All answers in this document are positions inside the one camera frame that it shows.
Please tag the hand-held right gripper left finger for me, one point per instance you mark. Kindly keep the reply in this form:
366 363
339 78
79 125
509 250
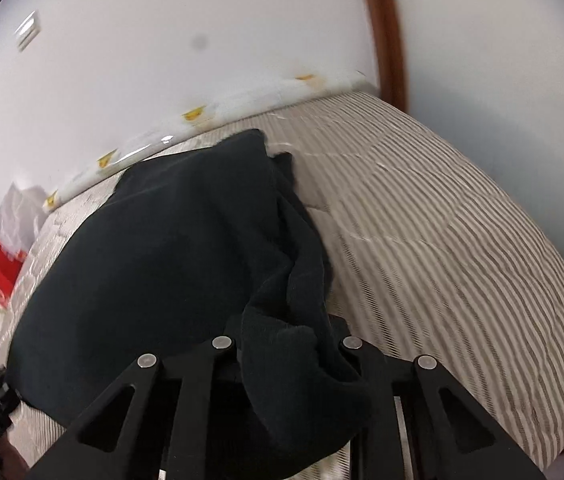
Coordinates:
207 375

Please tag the black t-shirt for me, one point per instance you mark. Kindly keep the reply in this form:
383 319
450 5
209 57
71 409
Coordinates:
162 260

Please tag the brown wooden door frame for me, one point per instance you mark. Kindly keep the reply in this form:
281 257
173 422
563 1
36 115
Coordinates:
384 35

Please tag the striped quilted mattress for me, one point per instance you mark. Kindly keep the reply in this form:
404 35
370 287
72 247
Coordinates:
437 240

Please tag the white plastic bag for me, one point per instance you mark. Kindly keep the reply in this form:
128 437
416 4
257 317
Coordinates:
17 215

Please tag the duck-printed white cushion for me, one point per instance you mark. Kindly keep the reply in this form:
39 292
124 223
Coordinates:
202 112

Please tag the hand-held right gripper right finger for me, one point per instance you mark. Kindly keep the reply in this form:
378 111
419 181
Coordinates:
362 365

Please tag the white wall switch plate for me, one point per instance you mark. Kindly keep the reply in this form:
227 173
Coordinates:
28 30

